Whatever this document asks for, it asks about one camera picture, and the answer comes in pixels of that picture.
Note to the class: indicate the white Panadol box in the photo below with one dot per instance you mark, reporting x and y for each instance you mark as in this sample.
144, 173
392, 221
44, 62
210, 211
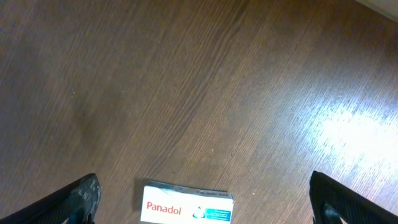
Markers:
174, 204

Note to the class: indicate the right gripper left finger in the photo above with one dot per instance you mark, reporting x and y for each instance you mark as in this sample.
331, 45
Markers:
77, 203

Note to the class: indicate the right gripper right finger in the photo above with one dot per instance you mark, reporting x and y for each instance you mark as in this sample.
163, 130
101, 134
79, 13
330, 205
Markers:
333, 202

